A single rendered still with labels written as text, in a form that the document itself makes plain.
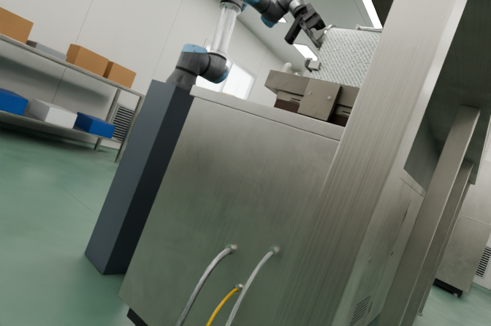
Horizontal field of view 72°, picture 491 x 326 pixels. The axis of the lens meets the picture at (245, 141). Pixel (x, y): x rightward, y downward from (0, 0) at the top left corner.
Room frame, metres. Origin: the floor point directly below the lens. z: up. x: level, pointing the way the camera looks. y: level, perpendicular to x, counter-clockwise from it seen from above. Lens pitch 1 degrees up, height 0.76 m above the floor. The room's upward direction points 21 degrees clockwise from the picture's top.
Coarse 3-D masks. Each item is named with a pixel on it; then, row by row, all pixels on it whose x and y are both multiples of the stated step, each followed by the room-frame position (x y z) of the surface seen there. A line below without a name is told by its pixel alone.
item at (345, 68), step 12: (324, 60) 1.25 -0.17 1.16; (336, 60) 1.23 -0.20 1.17; (348, 60) 1.20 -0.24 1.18; (360, 60) 1.18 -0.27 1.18; (312, 72) 1.27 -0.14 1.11; (324, 72) 1.24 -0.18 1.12; (336, 72) 1.22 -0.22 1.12; (348, 72) 1.19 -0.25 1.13; (360, 72) 1.17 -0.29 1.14; (348, 84) 1.18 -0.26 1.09; (360, 84) 1.16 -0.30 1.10
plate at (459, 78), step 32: (384, 0) 0.69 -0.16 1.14; (480, 0) 0.58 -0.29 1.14; (480, 32) 0.67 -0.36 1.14; (448, 64) 0.86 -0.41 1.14; (480, 64) 0.80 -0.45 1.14; (448, 96) 1.08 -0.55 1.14; (480, 96) 0.98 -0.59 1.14; (448, 128) 1.44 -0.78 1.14; (480, 128) 1.27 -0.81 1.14; (480, 160) 1.81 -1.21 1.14
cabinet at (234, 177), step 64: (192, 128) 1.19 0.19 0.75; (256, 128) 1.04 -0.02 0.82; (192, 192) 1.13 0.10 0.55; (256, 192) 0.99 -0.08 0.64; (320, 192) 0.89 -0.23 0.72; (192, 256) 1.07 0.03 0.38; (256, 256) 0.95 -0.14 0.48; (384, 256) 1.57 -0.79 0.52; (192, 320) 1.02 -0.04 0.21; (256, 320) 0.91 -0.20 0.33
